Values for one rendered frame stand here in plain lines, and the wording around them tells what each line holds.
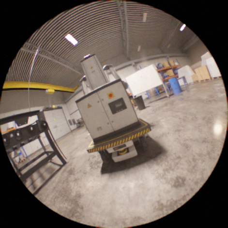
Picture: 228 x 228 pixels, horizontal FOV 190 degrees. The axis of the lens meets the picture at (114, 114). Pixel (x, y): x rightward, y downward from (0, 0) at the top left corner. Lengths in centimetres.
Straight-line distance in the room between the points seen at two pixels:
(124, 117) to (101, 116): 23
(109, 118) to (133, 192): 70
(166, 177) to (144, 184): 17
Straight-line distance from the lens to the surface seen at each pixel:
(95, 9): 816
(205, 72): 674
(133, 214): 60
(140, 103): 307
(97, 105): 70
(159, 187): 61
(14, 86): 869
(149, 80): 394
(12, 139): 148
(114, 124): 69
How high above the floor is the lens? 59
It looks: 5 degrees down
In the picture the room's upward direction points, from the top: 24 degrees counter-clockwise
